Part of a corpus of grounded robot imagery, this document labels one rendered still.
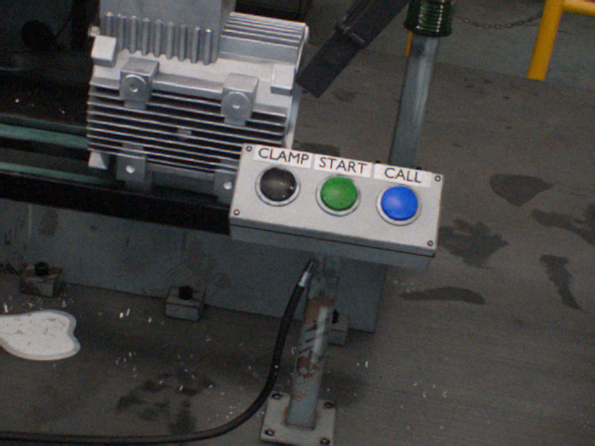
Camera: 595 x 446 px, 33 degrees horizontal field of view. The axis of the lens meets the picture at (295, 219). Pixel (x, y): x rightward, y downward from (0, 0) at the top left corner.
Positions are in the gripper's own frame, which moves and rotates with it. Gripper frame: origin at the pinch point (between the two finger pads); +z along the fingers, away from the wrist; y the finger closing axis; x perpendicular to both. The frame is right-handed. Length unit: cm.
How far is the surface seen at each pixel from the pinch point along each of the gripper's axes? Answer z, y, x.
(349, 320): 22.0, 1.1, 20.2
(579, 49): 44, -346, 145
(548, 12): 19, -220, 83
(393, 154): 16.8, -34.3, 21.5
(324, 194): 2.2, 20.3, 3.1
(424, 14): -1.3, -33.3, 11.6
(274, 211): 5.6, 21.4, 0.7
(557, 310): 10.7, -9.5, 42.2
